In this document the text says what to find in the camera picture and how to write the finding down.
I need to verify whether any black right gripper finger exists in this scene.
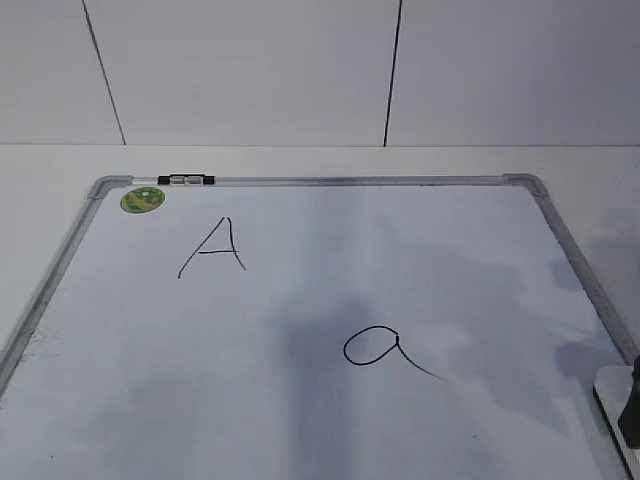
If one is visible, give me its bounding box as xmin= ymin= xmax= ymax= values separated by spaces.
xmin=617 ymin=356 xmax=640 ymax=446

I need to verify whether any white board eraser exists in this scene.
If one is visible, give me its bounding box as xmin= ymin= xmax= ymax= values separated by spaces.
xmin=593 ymin=366 xmax=639 ymax=480

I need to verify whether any round green magnet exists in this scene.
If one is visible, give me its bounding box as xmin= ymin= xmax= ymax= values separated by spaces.
xmin=120 ymin=187 xmax=165 ymax=214

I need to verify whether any white board with grey frame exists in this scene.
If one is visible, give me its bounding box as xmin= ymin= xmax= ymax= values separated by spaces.
xmin=1 ymin=174 xmax=637 ymax=479

